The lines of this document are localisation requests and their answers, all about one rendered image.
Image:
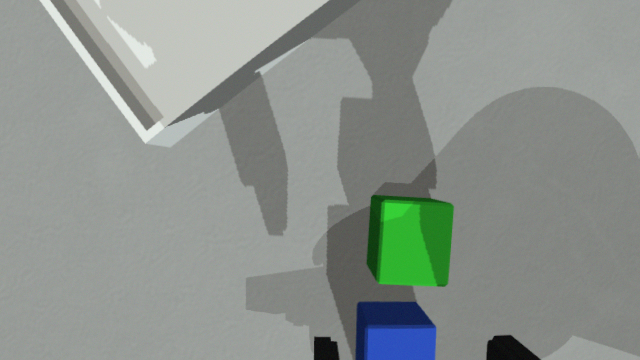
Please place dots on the green block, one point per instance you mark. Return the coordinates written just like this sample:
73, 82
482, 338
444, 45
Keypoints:
409, 240

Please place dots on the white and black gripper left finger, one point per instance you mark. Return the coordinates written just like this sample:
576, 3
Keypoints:
325, 349

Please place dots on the white square tray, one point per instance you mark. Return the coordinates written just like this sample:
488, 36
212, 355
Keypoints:
150, 55

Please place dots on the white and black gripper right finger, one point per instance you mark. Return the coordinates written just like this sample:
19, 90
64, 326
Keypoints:
506, 347

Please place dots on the blue block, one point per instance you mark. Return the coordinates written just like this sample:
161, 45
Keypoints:
394, 331

